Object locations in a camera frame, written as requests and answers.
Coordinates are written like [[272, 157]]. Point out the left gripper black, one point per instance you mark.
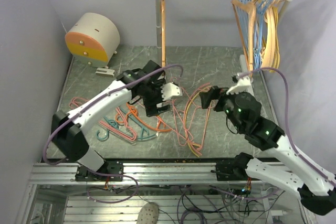
[[151, 107]]

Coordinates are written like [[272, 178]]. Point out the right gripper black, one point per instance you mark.
[[215, 93]]

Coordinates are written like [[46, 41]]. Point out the brown wooden hanger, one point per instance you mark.
[[163, 44]]

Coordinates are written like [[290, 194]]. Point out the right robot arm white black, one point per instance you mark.
[[311, 184]]

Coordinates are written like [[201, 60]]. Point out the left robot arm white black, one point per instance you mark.
[[68, 131]]

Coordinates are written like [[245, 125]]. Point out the hung yellow hangers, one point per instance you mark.
[[271, 52]]

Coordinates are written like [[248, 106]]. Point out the hung beige hangers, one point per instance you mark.
[[274, 3]]

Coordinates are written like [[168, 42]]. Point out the hung blue hangers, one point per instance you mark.
[[261, 6]]

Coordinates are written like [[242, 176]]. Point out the pink plastic curved hanger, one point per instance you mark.
[[189, 114]]

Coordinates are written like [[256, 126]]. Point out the orange plastic hanger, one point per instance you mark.
[[136, 114]]

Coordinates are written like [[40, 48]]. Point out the teal plastic hanger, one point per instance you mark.
[[144, 134]]

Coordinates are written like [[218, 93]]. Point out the round beige drawer box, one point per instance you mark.
[[93, 40]]

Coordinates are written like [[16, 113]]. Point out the white perforated shoe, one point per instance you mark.
[[148, 214]]

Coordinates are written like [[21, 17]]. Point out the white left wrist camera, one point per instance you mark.
[[170, 90]]

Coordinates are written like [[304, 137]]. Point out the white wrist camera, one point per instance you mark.
[[242, 83], [170, 90]]

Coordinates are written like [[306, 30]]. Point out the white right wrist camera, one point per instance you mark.
[[242, 83]]

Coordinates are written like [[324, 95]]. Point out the aluminium mounting rail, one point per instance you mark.
[[173, 172]]

